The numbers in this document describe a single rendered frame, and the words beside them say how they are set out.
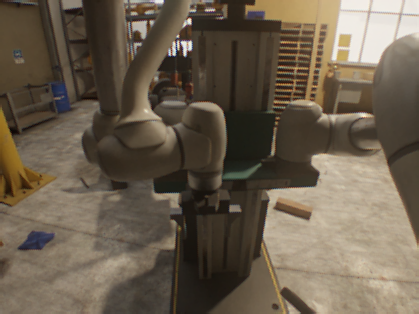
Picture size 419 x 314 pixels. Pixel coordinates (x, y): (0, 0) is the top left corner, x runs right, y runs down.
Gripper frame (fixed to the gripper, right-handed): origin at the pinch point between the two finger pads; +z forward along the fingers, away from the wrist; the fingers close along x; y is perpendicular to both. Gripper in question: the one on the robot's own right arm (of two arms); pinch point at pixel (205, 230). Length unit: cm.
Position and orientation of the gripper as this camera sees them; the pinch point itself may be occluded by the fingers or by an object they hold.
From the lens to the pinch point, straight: 70.6
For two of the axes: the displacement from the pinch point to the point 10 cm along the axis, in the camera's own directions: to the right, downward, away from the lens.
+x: -10.0, 0.3, -0.6
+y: -0.6, -4.5, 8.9
